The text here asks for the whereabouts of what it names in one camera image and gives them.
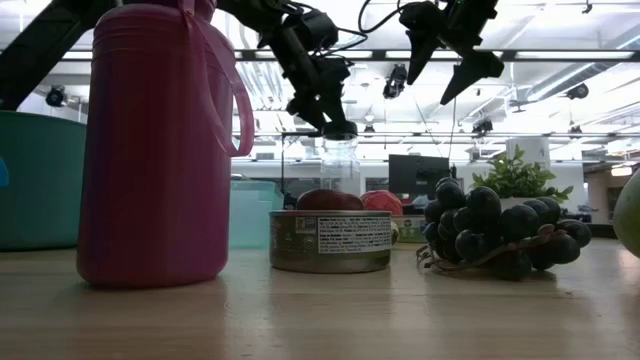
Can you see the teal plastic bin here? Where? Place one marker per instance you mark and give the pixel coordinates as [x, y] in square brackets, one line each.
[40, 180]

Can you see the dark maroon fruit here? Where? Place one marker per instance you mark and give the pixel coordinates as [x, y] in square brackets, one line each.
[327, 200]

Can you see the silver tin can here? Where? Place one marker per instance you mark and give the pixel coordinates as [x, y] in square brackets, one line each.
[330, 242]
[410, 230]

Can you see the small green potted plant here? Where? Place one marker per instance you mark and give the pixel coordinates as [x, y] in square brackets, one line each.
[515, 180]

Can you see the dark grape bunch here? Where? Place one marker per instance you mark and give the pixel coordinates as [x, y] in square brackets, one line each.
[500, 225]

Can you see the translucent teal bin lid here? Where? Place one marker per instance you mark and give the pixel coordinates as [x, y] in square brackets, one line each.
[252, 215]

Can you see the clear bottle black cap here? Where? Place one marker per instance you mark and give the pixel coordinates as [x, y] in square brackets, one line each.
[340, 160]

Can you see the black monitor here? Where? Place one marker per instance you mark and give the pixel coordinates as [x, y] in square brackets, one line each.
[417, 175]

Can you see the white pillar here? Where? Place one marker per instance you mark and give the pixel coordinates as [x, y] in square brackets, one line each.
[530, 150]

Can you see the red round fruit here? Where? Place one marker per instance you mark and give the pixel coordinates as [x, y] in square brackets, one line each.
[382, 202]

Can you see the black ceiling track light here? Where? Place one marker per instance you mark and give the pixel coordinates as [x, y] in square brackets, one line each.
[577, 91]
[395, 80]
[482, 126]
[55, 96]

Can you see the magenta plastic bottle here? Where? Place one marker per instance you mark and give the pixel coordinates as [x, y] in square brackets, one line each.
[150, 150]

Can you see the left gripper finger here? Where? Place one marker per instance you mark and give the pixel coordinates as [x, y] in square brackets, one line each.
[307, 112]
[337, 110]

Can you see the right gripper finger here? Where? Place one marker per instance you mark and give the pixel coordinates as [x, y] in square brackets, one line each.
[475, 67]
[420, 50]

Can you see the green pear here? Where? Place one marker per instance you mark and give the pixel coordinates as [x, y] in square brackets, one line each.
[630, 215]

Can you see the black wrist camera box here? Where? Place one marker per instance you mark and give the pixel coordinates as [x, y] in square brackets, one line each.
[317, 30]

